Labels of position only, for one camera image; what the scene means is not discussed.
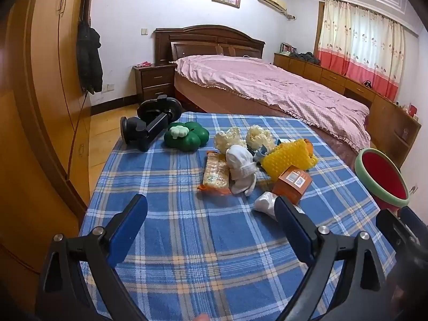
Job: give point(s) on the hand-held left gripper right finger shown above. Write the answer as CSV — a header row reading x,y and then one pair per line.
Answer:
x,y
291,227

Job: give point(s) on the black suction phone holder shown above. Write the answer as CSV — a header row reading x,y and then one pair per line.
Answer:
x,y
153,127

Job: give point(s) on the white sock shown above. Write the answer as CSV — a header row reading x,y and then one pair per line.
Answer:
x,y
239,167

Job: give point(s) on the blue plaid tablecloth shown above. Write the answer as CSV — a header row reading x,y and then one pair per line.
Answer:
x,y
187,240

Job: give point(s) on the small picture frame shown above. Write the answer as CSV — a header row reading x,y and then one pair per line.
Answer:
x,y
287,49

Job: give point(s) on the wall socket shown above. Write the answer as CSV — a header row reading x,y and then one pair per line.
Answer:
x,y
108,88

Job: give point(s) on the wooden door frame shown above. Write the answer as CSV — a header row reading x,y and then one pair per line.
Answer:
x,y
319,26

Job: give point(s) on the long wooden cabinet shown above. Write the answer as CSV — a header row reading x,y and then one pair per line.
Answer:
x,y
384,113

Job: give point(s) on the orange cardboard box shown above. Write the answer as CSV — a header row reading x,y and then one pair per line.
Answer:
x,y
291,182

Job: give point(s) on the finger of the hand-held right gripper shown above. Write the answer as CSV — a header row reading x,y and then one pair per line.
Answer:
x,y
394,229
413,220

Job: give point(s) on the dark clothes pile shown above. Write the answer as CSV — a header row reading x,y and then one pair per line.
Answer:
x,y
306,57

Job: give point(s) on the orange snack packet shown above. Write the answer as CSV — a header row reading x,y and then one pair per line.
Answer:
x,y
215,174

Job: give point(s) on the red bin with green rim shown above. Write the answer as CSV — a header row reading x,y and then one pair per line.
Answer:
x,y
381,177

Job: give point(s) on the small black item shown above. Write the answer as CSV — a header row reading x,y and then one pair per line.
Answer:
x,y
367,84

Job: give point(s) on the white and red curtain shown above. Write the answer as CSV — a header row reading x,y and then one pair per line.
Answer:
x,y
361,46

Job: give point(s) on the blue-grey crumpled wrapper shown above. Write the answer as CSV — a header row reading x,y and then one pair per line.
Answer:
x,y
264,152

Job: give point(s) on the yellow foam net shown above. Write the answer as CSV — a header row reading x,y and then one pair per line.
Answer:
x,y
287,159

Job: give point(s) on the pink item on nightstand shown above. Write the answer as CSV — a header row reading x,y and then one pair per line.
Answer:
x,y
143,64

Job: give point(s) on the pink bedspread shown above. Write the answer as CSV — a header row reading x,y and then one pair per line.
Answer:
x,y
267,87

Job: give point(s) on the dark wooden nightstand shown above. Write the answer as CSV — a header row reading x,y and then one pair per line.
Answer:
x,y
155,80

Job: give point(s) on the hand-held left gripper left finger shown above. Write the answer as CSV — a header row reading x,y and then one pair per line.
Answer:
x,y
128,220

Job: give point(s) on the green flower-shaped container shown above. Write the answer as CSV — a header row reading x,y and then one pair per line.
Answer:
x,y
190,140

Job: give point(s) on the small red item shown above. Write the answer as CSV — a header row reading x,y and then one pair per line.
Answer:
x,y
413,110

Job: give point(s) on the wall air conditioner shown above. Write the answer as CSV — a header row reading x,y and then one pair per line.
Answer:
x,y
272,0

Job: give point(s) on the dark wooden bed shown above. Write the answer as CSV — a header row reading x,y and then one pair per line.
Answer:
x,y
200,36

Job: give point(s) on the white foam fruit net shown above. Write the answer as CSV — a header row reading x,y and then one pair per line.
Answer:
x,y
259,135
227,138

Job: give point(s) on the black hanging jacket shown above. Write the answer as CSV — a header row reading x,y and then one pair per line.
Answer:
x,y
88,60

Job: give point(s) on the white crumpled plastic wrap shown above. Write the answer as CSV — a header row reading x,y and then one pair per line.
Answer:
x,y
266,202

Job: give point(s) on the light wooden wardrobe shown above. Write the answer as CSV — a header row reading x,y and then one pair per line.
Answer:
x,y
43,73

